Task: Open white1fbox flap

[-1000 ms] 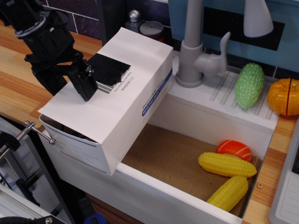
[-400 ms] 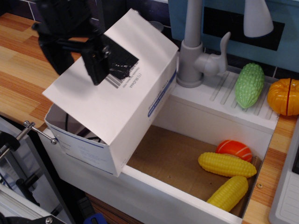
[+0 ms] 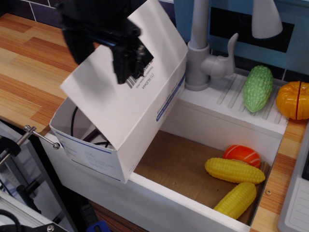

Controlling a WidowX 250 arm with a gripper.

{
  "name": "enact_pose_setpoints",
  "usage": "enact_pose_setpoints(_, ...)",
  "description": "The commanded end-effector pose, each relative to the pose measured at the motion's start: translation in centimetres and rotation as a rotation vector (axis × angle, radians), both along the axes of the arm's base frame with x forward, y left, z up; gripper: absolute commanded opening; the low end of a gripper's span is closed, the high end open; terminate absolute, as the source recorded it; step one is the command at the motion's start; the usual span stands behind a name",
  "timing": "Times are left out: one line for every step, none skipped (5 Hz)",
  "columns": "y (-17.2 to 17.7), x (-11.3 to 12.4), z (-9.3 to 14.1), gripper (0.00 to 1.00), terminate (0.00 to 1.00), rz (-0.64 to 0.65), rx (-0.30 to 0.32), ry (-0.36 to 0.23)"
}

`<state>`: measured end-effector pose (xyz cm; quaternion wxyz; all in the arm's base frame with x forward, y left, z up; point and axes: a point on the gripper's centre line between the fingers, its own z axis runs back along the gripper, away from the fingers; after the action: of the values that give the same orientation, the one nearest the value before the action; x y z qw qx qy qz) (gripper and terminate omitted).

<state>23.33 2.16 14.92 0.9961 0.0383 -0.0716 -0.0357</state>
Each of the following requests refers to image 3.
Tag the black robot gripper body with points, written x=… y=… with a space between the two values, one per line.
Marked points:
x=107 y=20

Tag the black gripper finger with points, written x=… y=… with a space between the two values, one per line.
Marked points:
x=80 y=44
x=127 y=60

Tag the white cardboard mask box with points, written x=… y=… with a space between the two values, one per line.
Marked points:
x=128 y=116

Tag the grey toy faucet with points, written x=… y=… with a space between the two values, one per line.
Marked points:
x=201 y=65

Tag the purple stick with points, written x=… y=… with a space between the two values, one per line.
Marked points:
x=91 y=136

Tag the white toy sink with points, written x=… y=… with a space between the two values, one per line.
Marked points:
x=170 y=190

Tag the metal screw clamp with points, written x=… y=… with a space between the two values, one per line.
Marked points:
x=10 y=148

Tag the green toy bitter gourd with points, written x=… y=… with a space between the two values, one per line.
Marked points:
x=257 y=88

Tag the white cone lamp shade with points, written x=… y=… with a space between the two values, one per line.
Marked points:
x=266 y=21

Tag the orange toy salmon sushi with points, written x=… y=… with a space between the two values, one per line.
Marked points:
x=243 y=154

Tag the yellow toy corn upper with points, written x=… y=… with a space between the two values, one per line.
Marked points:
x=234 y=171

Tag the yellow toy corn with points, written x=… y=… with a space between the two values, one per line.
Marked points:
x=237 y=201
x=234 y=171

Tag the blue board black panel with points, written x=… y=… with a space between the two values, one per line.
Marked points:
x=289 y=50

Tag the orange toy pumpkin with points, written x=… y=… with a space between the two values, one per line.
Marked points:
x=293 y=100

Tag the yellow toy corn lower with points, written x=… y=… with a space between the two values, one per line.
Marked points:
x=237 y=201

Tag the grey white appliance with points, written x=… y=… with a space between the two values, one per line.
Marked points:
x=294 y=215

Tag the blue clamp handle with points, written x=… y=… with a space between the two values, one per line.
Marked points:
x=100 y=226

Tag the aluminium frame bracket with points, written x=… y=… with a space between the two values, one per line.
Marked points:
x=17 y=217

